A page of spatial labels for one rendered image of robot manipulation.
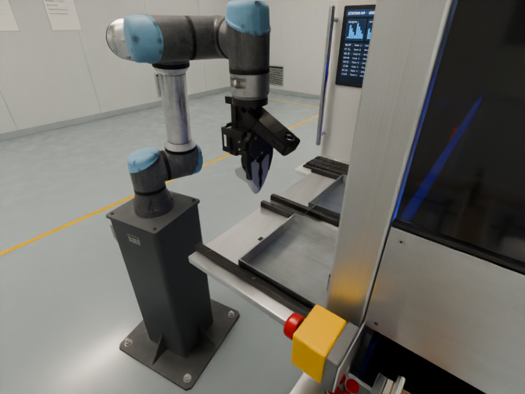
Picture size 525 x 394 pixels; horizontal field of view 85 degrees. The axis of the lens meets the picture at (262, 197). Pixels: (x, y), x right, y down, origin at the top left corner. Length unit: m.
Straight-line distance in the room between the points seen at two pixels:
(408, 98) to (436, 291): 0.23
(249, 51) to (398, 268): 0.41
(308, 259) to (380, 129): 0.51
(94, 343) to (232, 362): 0.73
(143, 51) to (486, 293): 0.59
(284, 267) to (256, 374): 0.91
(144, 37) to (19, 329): 1.83
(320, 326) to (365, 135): 0.28
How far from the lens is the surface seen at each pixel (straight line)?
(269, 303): 0.69
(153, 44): 0.59
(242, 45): 0.55
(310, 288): 0.72
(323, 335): 0.47
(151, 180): 1.11
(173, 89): 1.03
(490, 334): 0.44
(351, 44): 1.45
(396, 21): 0.33
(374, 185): 0.37
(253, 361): 1.62
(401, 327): 0.48
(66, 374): 1.84
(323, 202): 1.03
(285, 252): 0.80
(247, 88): 0.56
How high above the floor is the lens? 1.41
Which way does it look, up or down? 31 degrees down
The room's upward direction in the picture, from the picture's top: straight up
